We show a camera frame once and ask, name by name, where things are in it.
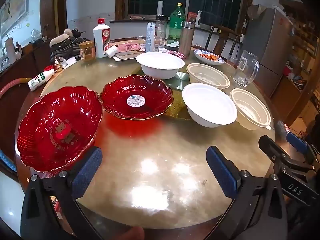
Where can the blue patterned plate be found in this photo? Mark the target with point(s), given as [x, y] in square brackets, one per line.
[217, 61]

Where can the wooden cutting board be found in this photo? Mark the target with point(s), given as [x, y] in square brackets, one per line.
[127, 54]

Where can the cluttered wooden shelf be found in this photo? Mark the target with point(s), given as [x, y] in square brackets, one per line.
[302, 50]

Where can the clear jar with black lid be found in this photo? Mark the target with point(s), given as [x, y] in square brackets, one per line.
[161, 30]

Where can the small gold ornament bottle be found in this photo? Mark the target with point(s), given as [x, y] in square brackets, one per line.
[58, 65]

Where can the beige bag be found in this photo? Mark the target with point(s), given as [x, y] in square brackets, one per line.
[260, 11]

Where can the orange cooked food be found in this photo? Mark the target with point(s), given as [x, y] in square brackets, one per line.
[208, 56]

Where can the white milk bottle green label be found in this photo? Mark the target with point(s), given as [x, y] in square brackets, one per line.
[41, 78]

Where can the white paper sheets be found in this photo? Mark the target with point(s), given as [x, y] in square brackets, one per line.
[68, 62]

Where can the clear plastic bag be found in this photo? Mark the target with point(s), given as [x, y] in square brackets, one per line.
[35, 33]

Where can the white and blue carton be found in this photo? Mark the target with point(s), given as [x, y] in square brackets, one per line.
[152, 37]

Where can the small white cup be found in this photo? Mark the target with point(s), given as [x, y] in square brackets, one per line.
[111, 51]

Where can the wooden door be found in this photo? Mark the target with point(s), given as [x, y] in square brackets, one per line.
[52, 5]

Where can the grey refrigerator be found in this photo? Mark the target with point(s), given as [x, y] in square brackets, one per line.
[270, 45]

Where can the white paper roll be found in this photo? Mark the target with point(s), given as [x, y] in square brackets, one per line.
[160, 8]

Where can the wooden sideboard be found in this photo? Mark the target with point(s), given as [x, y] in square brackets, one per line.
[27, 60]

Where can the cream ribbed plastic bowl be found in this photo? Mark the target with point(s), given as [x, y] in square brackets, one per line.
[250, 110]
[207, 76]

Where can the peanut butter jar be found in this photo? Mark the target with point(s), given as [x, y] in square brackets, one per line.
[87, 51]

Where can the red plate with gold lettering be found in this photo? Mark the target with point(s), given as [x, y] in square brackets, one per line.
[50, 110]

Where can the sliced pink meat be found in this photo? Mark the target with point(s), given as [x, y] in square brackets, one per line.
[128, 47]

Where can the green plastic bottle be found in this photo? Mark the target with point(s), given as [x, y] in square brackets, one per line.
[176, 25]

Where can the gold glitter turntable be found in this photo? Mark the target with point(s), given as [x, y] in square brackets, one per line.
[177, 105]

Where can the red box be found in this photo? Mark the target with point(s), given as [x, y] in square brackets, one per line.
[191, 17]

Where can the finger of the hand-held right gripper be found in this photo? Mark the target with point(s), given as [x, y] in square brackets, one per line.
[296, 141]
[268, 146]

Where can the framed wall picture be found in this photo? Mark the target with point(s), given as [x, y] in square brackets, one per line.
[13, 7]

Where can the red printed packet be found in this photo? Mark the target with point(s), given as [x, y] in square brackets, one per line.
[56, 207]

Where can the white disposable bowl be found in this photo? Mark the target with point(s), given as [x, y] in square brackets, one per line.
[160, 70]
[207, 100]

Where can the white liquor bottle red cap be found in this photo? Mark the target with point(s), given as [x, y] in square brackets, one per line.
[101, 40]

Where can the steel thermos flask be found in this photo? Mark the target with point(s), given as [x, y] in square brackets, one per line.
[186, 40]

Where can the small drinking glass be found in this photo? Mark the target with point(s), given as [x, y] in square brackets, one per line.
[232, 61]

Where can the red plate with white sticker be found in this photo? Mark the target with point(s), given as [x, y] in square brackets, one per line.
[117, 97]

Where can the red lid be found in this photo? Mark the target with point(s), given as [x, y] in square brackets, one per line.
[48, 68]

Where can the glass beer mug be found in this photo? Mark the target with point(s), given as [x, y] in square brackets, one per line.
[243, 67]

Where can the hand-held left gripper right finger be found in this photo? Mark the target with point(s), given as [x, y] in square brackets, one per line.
[222, 172]

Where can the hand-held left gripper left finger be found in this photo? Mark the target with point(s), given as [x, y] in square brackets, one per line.
[87, 172]

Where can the dark wooden chair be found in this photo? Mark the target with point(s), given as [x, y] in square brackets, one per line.
[221, 40]

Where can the pink wrapped candies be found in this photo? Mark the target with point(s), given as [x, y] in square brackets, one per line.
[178, 54]

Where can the white tumbler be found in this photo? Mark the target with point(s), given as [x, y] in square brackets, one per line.
[9, 52]

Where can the colourful hula hoop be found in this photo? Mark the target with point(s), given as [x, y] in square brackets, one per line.
[15, 83]

